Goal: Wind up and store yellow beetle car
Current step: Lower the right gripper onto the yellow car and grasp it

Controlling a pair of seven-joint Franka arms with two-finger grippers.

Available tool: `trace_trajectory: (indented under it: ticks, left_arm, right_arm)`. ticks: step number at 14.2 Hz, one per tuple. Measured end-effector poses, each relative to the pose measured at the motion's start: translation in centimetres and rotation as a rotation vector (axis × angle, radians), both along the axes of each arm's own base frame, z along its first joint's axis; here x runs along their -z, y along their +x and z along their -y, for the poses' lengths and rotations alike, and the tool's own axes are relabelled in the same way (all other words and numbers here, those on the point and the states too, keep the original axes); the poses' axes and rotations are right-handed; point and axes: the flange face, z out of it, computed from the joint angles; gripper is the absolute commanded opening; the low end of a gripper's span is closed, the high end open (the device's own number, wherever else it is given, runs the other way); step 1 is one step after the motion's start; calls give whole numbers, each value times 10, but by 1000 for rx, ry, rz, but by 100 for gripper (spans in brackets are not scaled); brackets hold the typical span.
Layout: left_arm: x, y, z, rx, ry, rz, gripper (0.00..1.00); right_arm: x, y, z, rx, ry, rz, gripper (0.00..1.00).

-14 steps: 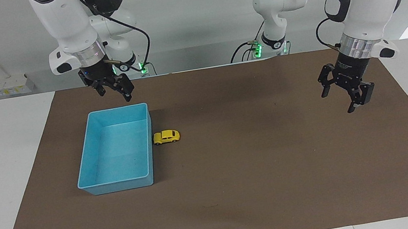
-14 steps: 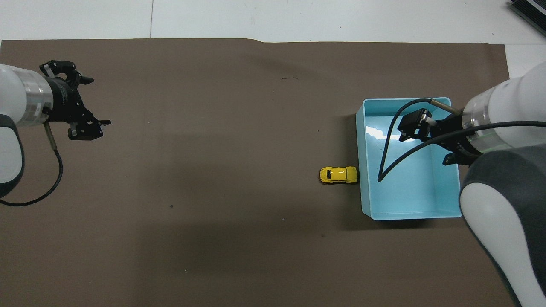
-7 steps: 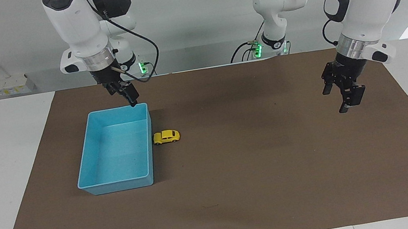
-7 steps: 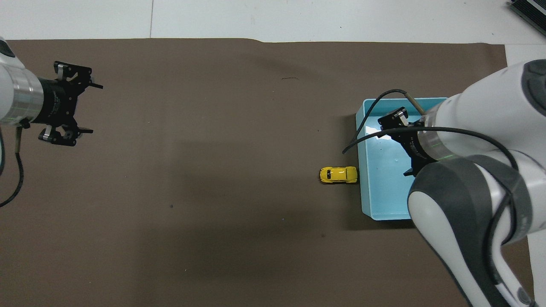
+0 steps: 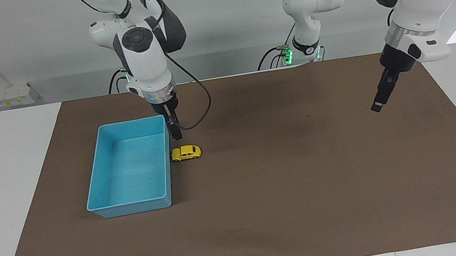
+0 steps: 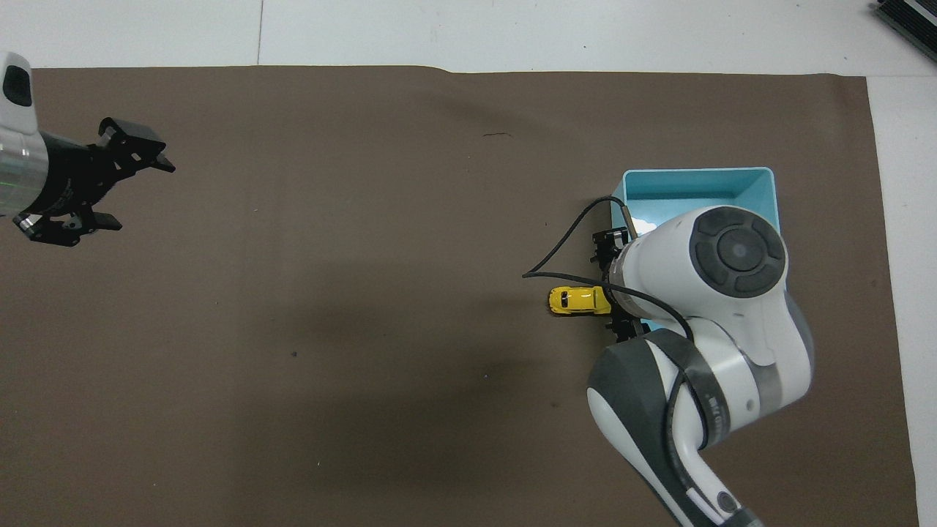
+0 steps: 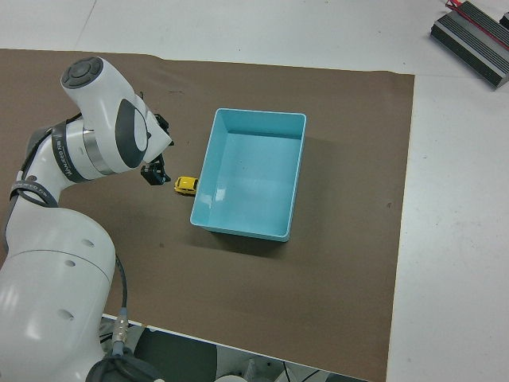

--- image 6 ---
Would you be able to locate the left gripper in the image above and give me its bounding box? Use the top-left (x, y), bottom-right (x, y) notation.
top-left (13, 116), bottom-right (177, 248)

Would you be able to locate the black stand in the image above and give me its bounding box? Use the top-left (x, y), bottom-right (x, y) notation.
top-left (870, 0), bottom-right (937, 45)

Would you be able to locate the yellow toy beetle car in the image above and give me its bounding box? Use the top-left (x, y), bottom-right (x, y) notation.
top-left (548, 285), bottom-right (613, 317)

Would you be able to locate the black cable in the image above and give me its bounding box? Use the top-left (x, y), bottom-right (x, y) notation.
top-left (521, 195), bottom-right (712, 452)

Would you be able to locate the light blue plastic bin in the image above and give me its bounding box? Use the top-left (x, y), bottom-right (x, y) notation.
top-left (609, 167), bottom-right (783, 332)

